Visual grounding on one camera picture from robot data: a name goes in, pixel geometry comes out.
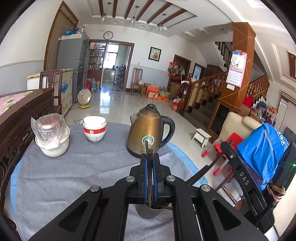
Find dark wooden chopstick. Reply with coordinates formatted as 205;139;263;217
145;141;154;208
186;153;223;186

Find dark wooden side chair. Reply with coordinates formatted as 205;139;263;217
215;172;245;211

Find grey perforated utensil holder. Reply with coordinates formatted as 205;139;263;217
136;203;173;219

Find bronze electric kettle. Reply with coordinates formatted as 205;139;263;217
126;103;176;158

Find small white stool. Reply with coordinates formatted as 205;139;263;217
192;128;211;148

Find blue plastic bag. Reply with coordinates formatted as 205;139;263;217
237;123;288;190

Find red white stacked bowls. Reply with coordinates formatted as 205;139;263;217
83;115;107;143

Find red plastic child chair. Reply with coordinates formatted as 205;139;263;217
201;132;244;176

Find cream sofa armchair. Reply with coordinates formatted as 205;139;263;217
218;112;261;141

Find wooden stair railing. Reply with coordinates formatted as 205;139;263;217
179;71;227;112

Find white basin with plastic bag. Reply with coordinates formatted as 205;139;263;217
31;113;70;158

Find round electric heater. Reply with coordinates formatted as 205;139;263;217
77;89;91;109

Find grey table cloth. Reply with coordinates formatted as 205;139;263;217
10;123;199;240

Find framed flower picture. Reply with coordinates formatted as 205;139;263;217
148;47;162;62

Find grey refrigerator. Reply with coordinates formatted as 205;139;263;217
57;33;90;103

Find white chest freezer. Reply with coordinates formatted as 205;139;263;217
27;68;73;116

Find wooden chair by wall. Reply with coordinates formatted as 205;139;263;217
130;68;144;95

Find pink wall calendar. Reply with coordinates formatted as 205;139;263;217
226;50;247;88

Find round wall clock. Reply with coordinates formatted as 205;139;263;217
103;31;114;40

